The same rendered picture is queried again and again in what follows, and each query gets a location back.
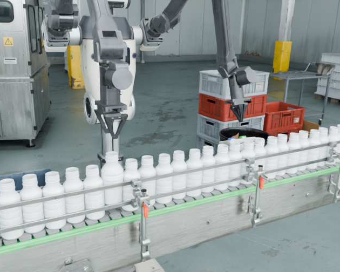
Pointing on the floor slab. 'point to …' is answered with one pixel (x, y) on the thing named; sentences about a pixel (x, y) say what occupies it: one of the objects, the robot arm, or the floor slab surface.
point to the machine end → (17, 70)
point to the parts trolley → (303, 88)
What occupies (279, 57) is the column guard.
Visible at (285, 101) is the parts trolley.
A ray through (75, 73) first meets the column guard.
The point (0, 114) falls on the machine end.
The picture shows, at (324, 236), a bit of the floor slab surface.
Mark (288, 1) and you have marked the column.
